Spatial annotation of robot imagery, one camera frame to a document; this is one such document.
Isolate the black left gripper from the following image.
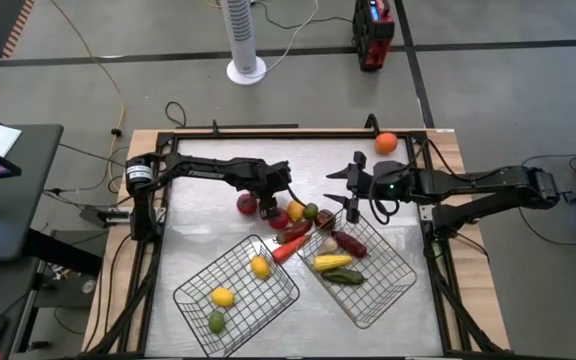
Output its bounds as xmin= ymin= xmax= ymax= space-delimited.
xmin=254 ymin=160 xmax=315 ymax=222

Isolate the yellow-orange mango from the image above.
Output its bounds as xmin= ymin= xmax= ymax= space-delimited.
xmin=286 ymin=199 xmax=305 ymax=223

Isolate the white cable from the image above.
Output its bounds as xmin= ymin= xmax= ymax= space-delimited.
xmin=252 ymin=0 xmax=321 ymax=80

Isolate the black metal table frame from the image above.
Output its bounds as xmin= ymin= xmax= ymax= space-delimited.
xmin=85 ymin=127 xmax=507 ymax=360

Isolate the white tower fan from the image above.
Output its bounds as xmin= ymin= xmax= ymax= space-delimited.
xmin=222 ymin=0 xmax=268 ymax=86

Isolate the looped black cable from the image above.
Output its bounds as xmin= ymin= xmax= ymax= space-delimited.
xmin=165 ymin=101 xmax=188 ymax=130

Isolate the long black floor cable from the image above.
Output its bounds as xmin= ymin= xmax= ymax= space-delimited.
xmin=517 ymin=153 xmax=576 ymax=247

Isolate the pale garlic bulb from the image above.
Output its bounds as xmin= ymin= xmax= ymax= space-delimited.
xmin=319 ymin=235 xmax=340 ymax=256

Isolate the dark red apple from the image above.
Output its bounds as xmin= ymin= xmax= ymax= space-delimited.
xmin=314 ymin=208 xmax=337 ymax=231

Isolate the thin black cable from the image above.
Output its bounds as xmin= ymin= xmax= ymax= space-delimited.
xmin=59 ymin=143 xmax=129 ymax=167

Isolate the yellow lemon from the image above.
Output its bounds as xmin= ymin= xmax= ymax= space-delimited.
xmin=210 ymin=286 xmax=236 ymax=309
xmin=250 ymin=254 xmax=273 ymax=281

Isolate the orange carrot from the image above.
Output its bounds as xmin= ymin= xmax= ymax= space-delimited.
xmin=271 ymin=233 xmax=312 ymax=265

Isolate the black wire basket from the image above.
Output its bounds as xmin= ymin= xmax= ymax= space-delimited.
xmin=172 ymin=233 xmax=301 ymax=358
xmin=296 ymin=205 xmax=418 ymax=330

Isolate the orange fruit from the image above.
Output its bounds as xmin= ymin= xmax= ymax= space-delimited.
xmin=374 ymin=131 xmax=399 ymax=156

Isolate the black power cable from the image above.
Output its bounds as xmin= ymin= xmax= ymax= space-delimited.
xmin=252 ymin=0 xmax=355 ymax=31

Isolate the yellow corn cob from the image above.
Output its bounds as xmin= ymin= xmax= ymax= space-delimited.
xmin=312 ymin=253 xmax=354 ymax=273

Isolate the yellow cable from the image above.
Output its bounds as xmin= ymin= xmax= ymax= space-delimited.
xmin=50 ymin=0 xmax=127 ymax=194

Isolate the dark red sweet potato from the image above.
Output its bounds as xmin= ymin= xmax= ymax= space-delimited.
xmin=331 ymin=229 xmax=369 ymax=260

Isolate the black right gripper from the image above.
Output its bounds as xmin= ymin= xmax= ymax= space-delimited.
xmin=323 ymin=150 xmax=377 ymax=225

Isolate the black desk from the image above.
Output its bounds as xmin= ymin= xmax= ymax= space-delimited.
xmin=0 ymin=123 xmax=65 ymax=265

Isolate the red and black case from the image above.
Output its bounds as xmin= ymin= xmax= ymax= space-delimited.
xmin=351 ymin=0 xmax=396 ymax=74

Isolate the dark green cucumber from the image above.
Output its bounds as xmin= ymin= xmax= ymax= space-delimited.
xmin=321 ymin=267 xmax=367 ymax=286

